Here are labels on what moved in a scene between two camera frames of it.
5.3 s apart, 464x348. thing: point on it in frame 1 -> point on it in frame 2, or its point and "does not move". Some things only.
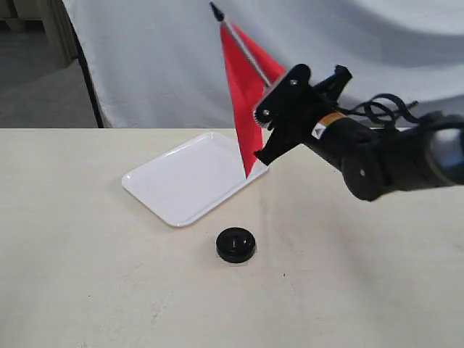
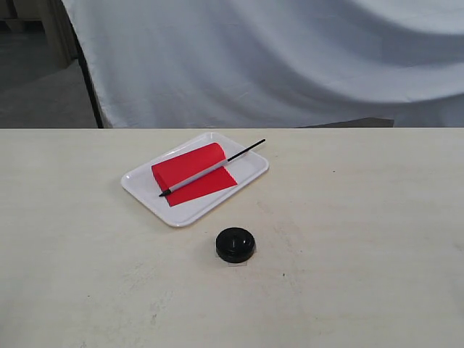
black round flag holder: [235, 245] does not move
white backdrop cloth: [162, 64] does not move
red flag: [252, 67] -> [195, 174]
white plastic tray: [185, 180] does not move
